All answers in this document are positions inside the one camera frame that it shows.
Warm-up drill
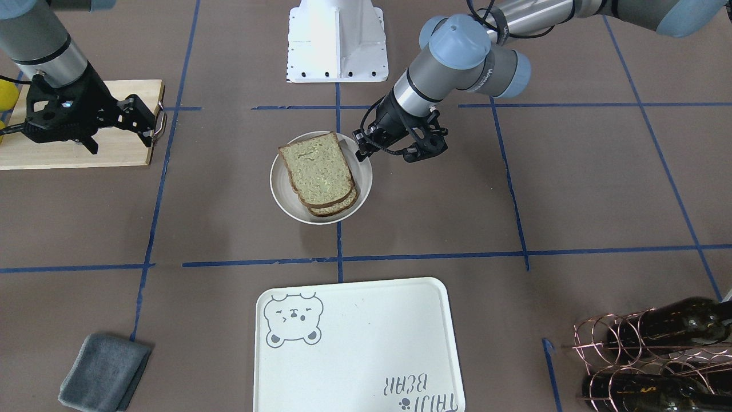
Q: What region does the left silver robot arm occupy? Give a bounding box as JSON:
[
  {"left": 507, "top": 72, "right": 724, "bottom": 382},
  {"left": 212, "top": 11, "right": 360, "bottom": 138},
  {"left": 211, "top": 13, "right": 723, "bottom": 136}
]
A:
[{"left": 353, "top": 1, "right": 730, "bottom": 163}]

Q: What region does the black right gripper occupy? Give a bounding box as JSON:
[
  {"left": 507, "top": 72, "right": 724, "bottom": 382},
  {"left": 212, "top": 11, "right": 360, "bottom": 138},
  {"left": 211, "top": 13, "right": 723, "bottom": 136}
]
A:
[{"left": 8, "top": 64, "right": 157, "bottom": 156}]

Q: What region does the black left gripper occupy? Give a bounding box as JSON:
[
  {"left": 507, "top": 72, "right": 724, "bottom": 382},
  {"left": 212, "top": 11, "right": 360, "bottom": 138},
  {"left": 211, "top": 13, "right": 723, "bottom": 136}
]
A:
[{"left": 352, "top": 92, "right": 449, "bottom": 163}]

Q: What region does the wooden cutting board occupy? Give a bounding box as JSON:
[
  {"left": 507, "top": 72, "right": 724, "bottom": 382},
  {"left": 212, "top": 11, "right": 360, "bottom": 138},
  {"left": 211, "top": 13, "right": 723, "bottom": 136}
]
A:
[{"left": 1, "top": 79, "right": 165, "bottom": 170}]

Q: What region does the dark wine bottle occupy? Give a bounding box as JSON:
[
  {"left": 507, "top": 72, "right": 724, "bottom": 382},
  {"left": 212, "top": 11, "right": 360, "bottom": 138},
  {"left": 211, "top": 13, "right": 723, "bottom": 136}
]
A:
[
  {"left": 606, "top": 296, "right": 731, "bottom": 362},
  {"left": 581, "top": 369, "right": 731, "bottom": 411}
]

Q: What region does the white round plate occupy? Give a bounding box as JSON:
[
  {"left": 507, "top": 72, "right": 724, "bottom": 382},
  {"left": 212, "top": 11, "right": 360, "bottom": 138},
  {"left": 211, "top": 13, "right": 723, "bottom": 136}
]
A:
[{"left": 270, "top": 133, "right": 373, "bottom": 226}]

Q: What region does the copper wire bottle rack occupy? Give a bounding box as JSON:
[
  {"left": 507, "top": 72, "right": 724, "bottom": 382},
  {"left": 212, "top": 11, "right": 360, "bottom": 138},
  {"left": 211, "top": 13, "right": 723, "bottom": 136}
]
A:
[{"left": 573, "top": 297, "right": 730, "bottom": 411}]

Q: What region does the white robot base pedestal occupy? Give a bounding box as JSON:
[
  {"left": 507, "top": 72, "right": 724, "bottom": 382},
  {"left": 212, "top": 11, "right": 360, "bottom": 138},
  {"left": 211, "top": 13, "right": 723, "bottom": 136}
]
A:
[{"left": 286, "top": 1, "right": 389, "bottom": 84}]

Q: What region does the cream bear tray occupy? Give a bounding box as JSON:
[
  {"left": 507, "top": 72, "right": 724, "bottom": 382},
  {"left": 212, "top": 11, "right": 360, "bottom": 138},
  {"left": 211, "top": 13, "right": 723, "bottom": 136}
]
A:
[{"left": 253, "top": 277, "right": 466, "bottom": 411}]

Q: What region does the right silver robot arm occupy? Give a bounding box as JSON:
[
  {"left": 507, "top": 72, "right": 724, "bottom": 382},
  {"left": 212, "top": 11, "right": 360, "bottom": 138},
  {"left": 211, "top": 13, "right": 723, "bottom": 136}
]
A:
[{"left": 1, "top": 1, "right": 157, "bottom": 155}]

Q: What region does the folded grey cloth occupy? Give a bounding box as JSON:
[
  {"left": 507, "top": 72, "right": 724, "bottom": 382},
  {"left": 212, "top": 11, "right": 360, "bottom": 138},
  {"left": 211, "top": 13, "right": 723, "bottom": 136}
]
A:
[{"left": 58, "top": 333, "right": 152, "bottom": 411}]

